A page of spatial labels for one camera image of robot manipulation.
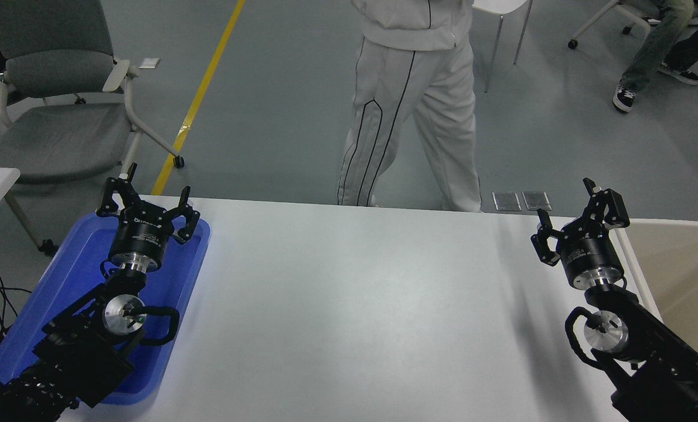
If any white chair with metal legs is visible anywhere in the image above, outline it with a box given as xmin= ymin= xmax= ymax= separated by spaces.
xmin=472 ymin=0 xmax=535 ymax=93

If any large pale bin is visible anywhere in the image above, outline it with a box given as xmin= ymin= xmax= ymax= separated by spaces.
xmin=612 ymin=218 xmax=698 ymax=394

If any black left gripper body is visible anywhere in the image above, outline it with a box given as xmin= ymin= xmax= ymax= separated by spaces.
xmin=110 ymin=202 xmax=177 ymax=264

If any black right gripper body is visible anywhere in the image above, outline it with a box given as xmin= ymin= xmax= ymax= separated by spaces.
xmin=559 ymin=218 xmax=624 ymax=279

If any blue plastic tray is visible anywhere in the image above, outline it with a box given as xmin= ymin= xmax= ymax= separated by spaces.
xmin=0 ymin=212 xmax=212 ymax=406

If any grey office chair with armrests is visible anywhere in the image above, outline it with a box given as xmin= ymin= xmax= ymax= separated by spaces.
xmin=0 ymin=0 xmax=186 ymax=183

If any white-framed wheeled chair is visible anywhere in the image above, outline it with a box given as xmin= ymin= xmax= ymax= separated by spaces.
xmin=567 ymin=0 xmax=657 ymax=50

